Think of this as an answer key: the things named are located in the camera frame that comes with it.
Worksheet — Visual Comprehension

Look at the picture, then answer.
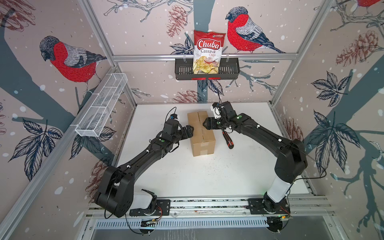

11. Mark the brown cardboard express box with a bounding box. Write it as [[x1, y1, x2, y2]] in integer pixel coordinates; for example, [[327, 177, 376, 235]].
[[188, 111, 216, 157]]

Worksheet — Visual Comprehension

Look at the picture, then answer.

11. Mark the red black utility knife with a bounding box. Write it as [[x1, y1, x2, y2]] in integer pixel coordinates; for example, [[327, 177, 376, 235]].
[[222, 130, 234, 150]]

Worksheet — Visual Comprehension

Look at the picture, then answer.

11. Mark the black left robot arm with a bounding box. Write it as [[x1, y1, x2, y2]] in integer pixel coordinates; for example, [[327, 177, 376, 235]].
[[94, 119, 194, 218]]

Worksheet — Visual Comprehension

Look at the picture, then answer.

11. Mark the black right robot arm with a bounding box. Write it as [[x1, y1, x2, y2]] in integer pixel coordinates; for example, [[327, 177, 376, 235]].
[[203, 102, 317, 215]]

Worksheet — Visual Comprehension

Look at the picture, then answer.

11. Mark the Chuba cassava chips bag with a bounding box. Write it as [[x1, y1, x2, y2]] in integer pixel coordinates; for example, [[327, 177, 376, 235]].
[[193, 31, 226, 74]]

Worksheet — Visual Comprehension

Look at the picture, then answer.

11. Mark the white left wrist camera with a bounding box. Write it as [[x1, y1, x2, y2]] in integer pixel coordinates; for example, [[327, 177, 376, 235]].
[[169, 114, 178, 120]]

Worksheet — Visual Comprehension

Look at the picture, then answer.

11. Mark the black wire wall basket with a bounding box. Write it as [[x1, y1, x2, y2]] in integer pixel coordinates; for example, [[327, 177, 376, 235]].
[[175, 57, 240, 80]]

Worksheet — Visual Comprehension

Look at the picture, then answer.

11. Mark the white mesh wall shelf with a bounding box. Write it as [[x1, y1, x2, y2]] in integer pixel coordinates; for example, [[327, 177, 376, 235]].
[[75, 73, 128, 137]]

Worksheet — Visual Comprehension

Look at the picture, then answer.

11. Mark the left arm base cable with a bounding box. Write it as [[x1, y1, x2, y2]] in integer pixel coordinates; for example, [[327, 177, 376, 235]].
[[124, 206, 164, 236]]

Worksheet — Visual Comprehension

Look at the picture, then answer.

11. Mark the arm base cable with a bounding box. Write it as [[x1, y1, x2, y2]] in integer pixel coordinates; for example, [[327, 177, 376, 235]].
[[244, 197, 292, 234], [124, 206, 164, 236]]

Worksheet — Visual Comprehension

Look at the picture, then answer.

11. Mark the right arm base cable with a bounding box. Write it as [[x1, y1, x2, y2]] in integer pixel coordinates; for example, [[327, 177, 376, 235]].
[[244, 197, 292, 234]]

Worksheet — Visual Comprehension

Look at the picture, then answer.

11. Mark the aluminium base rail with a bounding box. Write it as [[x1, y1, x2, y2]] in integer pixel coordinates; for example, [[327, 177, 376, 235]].
[[83, 194, 335, 232]]

